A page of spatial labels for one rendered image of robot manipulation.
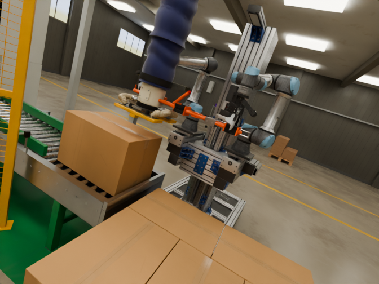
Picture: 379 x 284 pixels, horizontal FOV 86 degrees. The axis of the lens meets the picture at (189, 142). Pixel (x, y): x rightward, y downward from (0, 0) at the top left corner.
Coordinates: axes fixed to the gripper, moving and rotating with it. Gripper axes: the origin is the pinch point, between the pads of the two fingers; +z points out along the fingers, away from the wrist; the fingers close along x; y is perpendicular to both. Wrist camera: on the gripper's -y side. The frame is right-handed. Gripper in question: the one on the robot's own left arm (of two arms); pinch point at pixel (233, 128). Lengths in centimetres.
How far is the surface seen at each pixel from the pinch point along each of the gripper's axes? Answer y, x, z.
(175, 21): 53, 10, -47
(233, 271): -32, 15, 70
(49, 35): 997, -459, -30
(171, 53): 52, 6, -30
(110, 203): 44, 33, 64
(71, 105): 338, -145, 89
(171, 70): 51, 3, -20
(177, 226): 8, 9, 70
